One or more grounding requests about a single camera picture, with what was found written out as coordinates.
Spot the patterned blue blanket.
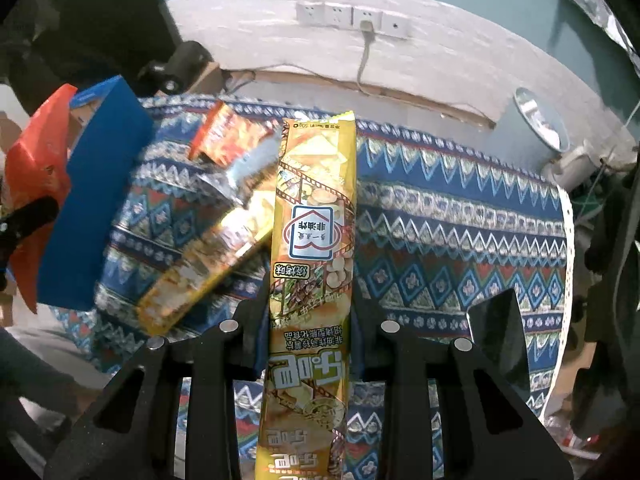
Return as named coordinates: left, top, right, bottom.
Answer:
left=50, top=92, right=573, bottom=480

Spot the white wall socket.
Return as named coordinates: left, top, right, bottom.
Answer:
left=382, top=12, right=413, bottom=40
left=352, top=6, right=382, bottom=35
left=296, top=1, right=321, bottom=27
left=324, top=2, right=351, bottom=30

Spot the black cloth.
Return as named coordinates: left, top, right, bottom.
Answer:
left=0, top=0, right=181, bottom=101

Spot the white plastic object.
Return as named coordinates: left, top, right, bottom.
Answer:
left=542, top=142, right=606, bottom=191

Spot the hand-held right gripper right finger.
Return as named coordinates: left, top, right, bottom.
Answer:
left=345, top=302, right=573, bottom=480

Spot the small brown cardboard box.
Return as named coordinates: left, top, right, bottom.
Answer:
left=195, top=62, right=236, bottom=93

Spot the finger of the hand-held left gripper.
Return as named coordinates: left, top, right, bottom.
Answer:
left=0, top=196, right=60, bottom=261

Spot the light blue trash bin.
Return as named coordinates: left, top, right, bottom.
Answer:
left=492, top=87, right=571, bottom=171

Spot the blue cardboard box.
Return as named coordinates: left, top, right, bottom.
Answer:
left=37, top=76, right=155, bottom=311

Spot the yellow snack packet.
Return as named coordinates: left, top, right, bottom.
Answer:
left=255, top=112, right=358, bottom=480
left=137, top=190, right=281, bottom=336

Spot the silver foil curtain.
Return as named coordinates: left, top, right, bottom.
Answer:
left=562, top=0, right=640, bottom=76

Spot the large orange snack packet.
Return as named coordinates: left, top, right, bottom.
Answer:
left=5, top=84, right=78, bottom=313

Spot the white plug cable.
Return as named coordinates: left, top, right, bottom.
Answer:
left=356, top=20, right=376, bottom=93

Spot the silver foil snack packet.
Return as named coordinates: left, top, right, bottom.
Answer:
left=197, top=152, right=281, bottom=211

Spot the red fries snack packet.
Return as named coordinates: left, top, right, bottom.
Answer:
left=189, top=101, right=281, bottom=168

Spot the black security camera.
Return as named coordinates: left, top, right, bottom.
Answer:
left=137, top=40, right=211, bottom=96

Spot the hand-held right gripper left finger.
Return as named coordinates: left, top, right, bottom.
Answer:
left=44, top=282, right=273, bottom=480

